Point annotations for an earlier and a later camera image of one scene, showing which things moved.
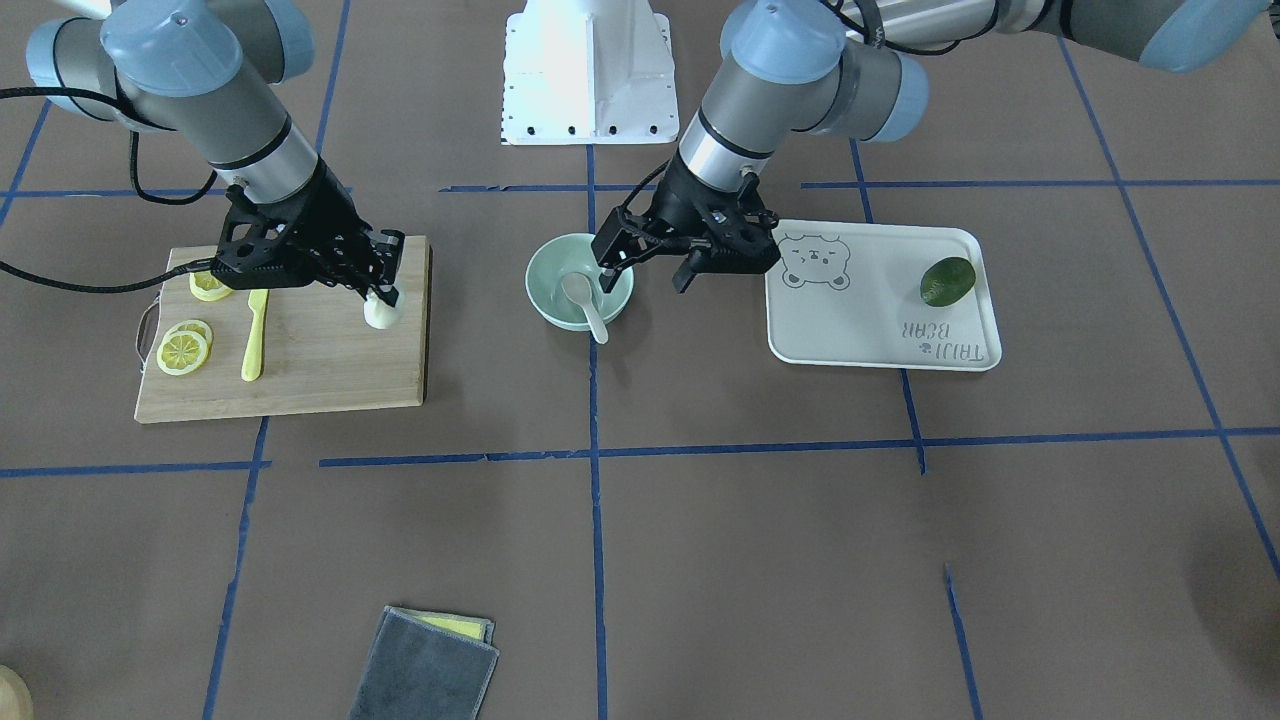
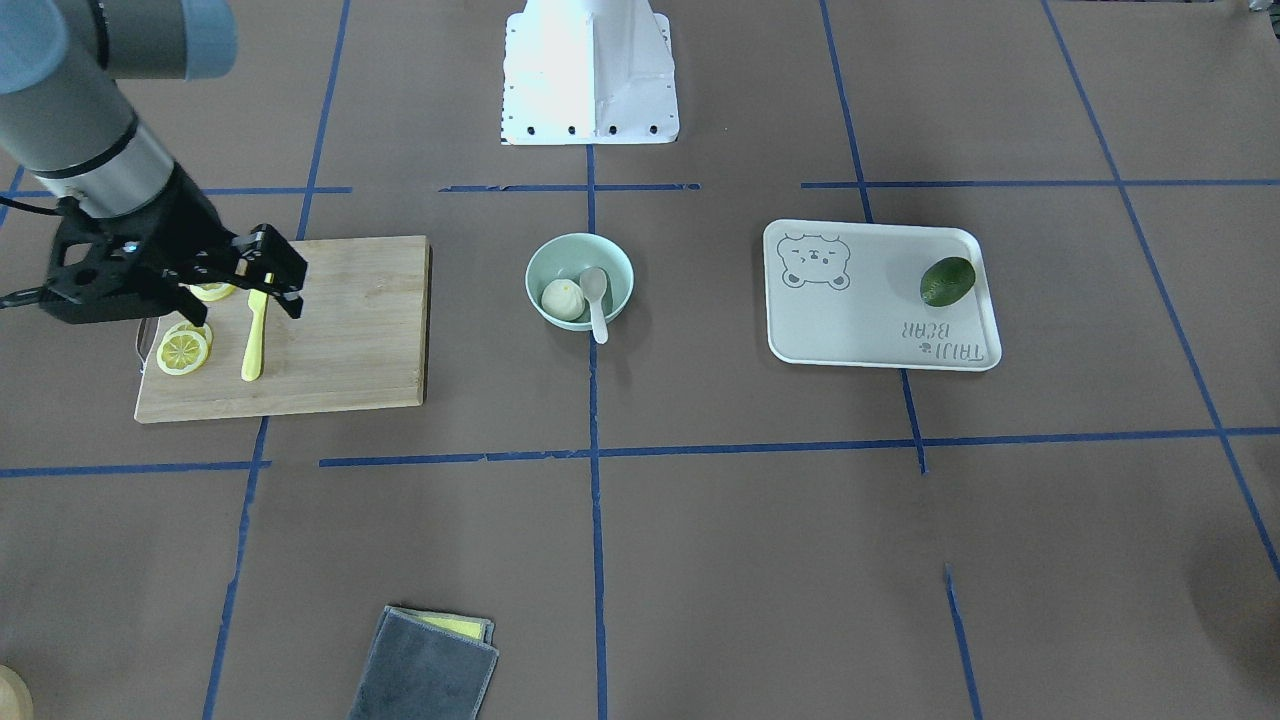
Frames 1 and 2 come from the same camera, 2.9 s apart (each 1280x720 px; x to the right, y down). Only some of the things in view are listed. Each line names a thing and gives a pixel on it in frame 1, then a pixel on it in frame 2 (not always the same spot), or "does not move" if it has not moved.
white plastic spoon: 578,288 does not move
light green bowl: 563,282 does not move
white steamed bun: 378,312 to 563,299
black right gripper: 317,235 to 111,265
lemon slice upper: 207,287 does not move
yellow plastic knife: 252,363 does not move
